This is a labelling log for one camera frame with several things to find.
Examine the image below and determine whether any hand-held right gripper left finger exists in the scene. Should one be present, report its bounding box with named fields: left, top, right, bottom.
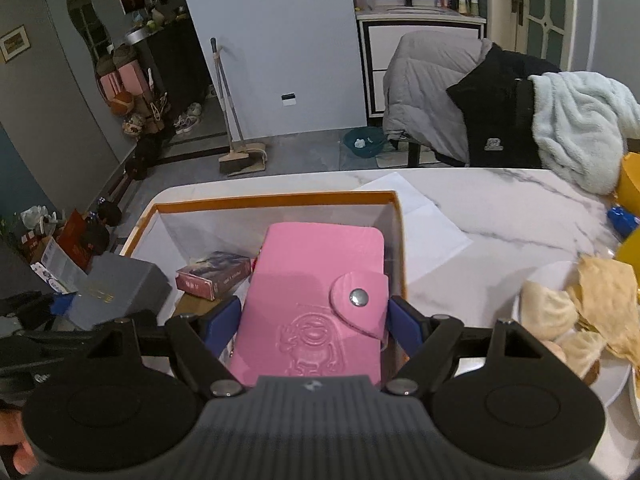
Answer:
left=85, top=296, right=246, bottom=397

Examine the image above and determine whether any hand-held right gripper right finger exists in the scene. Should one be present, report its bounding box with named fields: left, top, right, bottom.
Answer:
left=382, top=296, right=543, bottom=395

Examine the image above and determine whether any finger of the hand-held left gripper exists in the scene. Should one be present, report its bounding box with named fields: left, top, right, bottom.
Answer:
left=0, top=291, right=77, bottom=332
left=30, top=310, right=158, bottom=369

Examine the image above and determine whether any dragon picture card box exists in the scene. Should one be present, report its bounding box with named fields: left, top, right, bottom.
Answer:
left=175, top=251, right=253, bottom=302

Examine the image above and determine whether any grey box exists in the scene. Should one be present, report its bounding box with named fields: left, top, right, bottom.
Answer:
left=70, top=252, right=173, bottom=332

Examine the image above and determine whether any pink snap wallet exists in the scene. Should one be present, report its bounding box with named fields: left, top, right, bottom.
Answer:
left=229, top=222, right=390, bottom=391

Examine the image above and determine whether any orange cardboard box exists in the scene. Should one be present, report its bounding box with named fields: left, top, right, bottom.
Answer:
left=119, top=189, right=410, bottom=361

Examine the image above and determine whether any person's left hand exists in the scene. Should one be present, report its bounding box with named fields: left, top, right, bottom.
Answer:
left=0, top=401, right=37, bottom=478

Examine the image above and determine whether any red paper bag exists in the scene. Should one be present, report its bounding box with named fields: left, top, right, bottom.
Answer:
left=56, top=209, right=110, bottom=272

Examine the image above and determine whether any white plastic bag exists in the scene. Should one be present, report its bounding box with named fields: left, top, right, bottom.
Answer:
left=19, top=204, right=65, bottom=235

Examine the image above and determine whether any white paper sheet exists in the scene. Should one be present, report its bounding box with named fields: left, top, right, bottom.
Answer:
left=352, top=171, right=473, bottom=281

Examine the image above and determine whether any pale folded flatbread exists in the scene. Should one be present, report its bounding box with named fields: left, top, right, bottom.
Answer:
left=519, top=280, right=579, bottom=347

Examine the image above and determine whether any white plate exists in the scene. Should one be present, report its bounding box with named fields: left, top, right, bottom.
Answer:
left=629, top=360, right=640, bottom=426
left=512, top=260, right=633, bottom=408

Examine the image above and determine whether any broom and dustpan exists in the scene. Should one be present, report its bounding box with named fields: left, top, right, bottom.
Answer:
left=214, top=44, right=269, bottom=177

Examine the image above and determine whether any black bag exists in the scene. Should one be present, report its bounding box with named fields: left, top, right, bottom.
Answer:
left=124, top=136, right=167, bottom=182

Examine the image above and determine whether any broom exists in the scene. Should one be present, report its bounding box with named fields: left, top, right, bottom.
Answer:
left=210, top=37, right=253, bottom=177

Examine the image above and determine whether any small pale flatbread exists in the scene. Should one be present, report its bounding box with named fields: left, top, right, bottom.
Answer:
left=556, top=330, right=607, bottom=378

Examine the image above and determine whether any blue plastic basin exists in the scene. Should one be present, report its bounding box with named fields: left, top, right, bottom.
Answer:
left=344, top=126, right=387, bottom=159

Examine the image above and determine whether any crisp yellow flatbread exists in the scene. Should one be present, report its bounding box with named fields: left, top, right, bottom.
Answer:
left=565, top=254, right=640, bottom=361

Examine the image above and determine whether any pair of sneakers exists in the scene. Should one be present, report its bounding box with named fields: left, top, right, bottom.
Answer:
left=173, top=102, right=204, bottom=135

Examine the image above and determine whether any basketball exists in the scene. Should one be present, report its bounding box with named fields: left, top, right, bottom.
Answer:
left=111, top=91, right=135, bottom=117

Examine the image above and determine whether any pink bag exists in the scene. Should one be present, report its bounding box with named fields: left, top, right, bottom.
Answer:
left=99, top=59, right=145, bottom=107

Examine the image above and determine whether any black jacket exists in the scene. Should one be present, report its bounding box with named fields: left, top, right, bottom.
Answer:
left=445, top=42, right=563, bottom=168

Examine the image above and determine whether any blue small object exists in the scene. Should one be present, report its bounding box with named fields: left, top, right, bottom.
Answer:
left=607, top=205, right=640, bottom=239

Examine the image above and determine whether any grey down jacket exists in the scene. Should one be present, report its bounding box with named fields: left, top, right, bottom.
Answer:
left=382, top=30, right=493, bottom=142

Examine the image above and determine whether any dark cabinet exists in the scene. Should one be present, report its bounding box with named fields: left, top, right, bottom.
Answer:
left=127, top=19, right=212, bottom=137

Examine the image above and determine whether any light green fleece blanket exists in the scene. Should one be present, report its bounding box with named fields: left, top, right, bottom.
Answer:
left=530, top=71, right=640, bottom=196

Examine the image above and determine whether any yellow box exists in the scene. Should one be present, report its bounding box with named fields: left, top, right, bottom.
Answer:
left=612, top=152, right=640, bottom=266

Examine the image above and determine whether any white vanity cabinet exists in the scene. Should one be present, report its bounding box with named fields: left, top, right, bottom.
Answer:
left=356, top=7, right=488, bottom=119

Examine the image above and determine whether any framed picture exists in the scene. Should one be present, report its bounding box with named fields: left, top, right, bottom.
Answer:
left=0, top=25, right=32, bottom=64

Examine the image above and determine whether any panelled glass door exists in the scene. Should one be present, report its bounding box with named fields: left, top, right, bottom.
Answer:
left=510, top=0, right=601, bottom=74

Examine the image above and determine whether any wavy wall mirror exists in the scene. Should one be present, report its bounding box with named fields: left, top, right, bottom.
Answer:
left=66, top=0, right=114, bottom=79

